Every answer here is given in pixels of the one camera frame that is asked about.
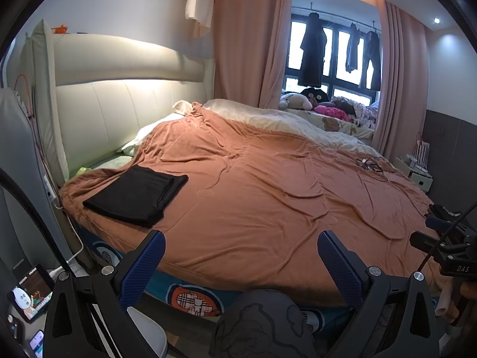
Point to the white nightstand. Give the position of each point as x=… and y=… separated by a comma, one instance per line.
x=419, y=181

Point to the white pillow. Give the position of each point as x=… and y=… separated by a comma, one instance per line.
x=149, y=134

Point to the tablet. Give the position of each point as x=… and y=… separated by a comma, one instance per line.
x=31, y=294

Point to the black garment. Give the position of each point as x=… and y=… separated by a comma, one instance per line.
x=138, y=197

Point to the cream quilt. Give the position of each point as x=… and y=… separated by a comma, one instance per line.
x=283, y=123

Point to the person's right hand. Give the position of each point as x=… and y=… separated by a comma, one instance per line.
x=447, y=298

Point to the dark hanging coat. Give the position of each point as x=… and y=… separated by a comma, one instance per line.
x=311, y=52

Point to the cream padded headboard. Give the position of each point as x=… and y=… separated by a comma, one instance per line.
x=130, y=100

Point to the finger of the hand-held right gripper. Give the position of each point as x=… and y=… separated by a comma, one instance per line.
x=438, y=222
x=425, y=240

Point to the small orange object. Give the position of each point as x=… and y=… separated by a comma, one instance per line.
x=59, y=28

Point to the orange blanket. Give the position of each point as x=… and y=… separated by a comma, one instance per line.
x=261, y=201

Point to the grey padded panel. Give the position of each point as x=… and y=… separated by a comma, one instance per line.
x=18, y=175

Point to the dark hanging garment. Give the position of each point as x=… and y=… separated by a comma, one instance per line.
x=372, y=59
x=353, y=48

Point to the smartphone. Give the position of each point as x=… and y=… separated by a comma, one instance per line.
x=37, y=343

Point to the white red rack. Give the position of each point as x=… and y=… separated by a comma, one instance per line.
x=421, y=153

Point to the pink cloth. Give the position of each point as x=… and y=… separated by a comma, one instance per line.
x=329, y=112

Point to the black plush toy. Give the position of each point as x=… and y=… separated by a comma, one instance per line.
x=315, y=93

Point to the white plush toy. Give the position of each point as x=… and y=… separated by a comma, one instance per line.
x=294, y=100

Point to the grey patterned cloth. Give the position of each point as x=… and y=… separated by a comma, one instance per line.
x=261, y=324

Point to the green cloth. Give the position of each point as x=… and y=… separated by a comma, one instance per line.
x=84, y=171

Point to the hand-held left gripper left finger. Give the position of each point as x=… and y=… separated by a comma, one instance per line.
x=143, y=268

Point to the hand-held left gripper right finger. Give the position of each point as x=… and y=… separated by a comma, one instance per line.
x=341, y=268

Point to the black white patterned cloth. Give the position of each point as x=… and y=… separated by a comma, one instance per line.
x=363, y=111

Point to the pink curtain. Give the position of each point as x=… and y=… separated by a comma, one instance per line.
x=398, y=82
x=242, y=44

